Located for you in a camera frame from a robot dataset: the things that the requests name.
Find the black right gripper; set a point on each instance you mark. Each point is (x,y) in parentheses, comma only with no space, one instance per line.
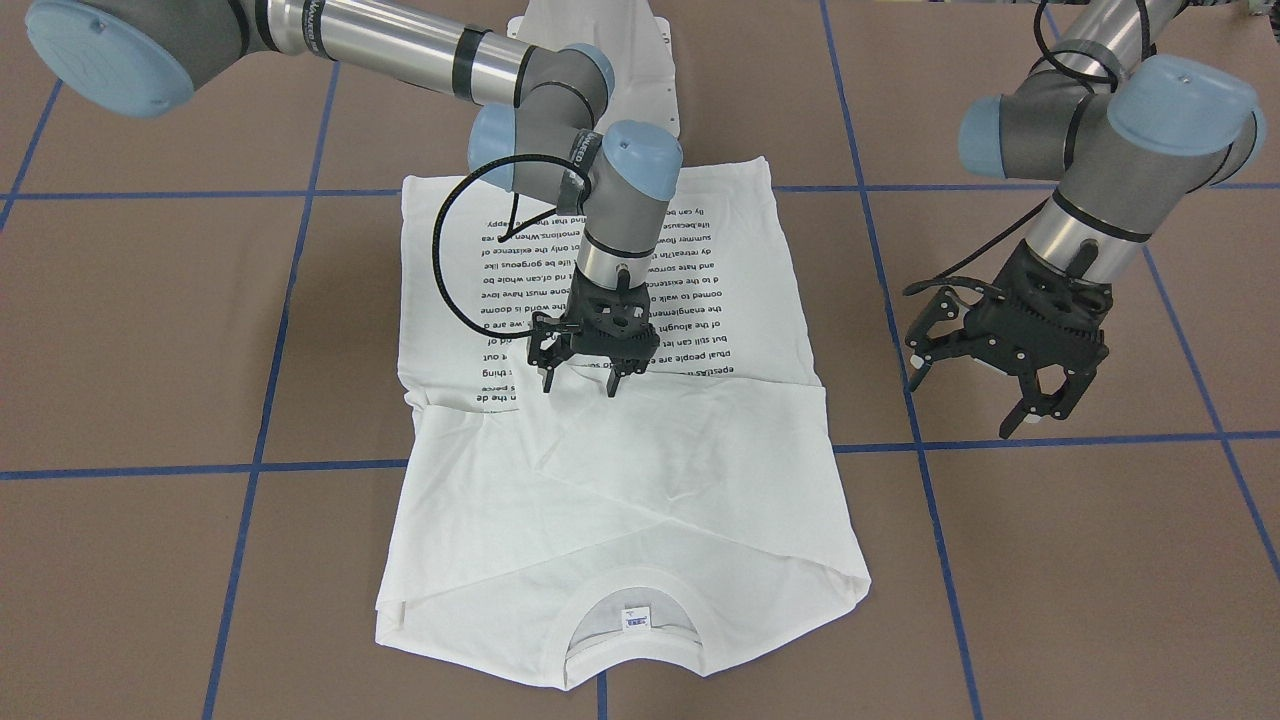
(547,347)

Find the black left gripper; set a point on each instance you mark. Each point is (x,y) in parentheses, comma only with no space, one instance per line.
(1012,356)

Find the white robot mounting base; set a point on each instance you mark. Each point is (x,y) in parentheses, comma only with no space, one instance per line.
(637,42)

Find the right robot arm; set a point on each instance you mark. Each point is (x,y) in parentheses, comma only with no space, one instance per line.
(535,134)

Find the white long-sleeve printed shirt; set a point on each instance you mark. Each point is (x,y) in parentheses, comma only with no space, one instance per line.
(695,518)

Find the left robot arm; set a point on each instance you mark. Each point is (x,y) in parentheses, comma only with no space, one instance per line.
(1125,133)

